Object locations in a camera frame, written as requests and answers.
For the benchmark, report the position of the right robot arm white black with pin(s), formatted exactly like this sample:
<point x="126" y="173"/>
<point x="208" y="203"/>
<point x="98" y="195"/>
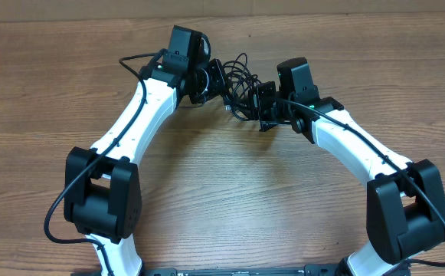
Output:
<point x="405" y="200"/>

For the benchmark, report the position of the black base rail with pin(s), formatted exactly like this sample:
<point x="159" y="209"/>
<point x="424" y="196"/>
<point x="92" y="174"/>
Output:
<point x="275" y="271"/>

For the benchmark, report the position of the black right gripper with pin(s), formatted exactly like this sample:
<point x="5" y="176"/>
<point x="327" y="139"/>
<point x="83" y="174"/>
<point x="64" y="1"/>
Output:
<point x="255" y="97"/>

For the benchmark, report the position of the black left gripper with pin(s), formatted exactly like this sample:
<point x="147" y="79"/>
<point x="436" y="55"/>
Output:
<point x="220" y="85"/>

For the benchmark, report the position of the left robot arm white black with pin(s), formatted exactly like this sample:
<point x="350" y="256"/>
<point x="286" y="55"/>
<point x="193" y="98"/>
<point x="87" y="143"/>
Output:
<point x="101" y="195"/>

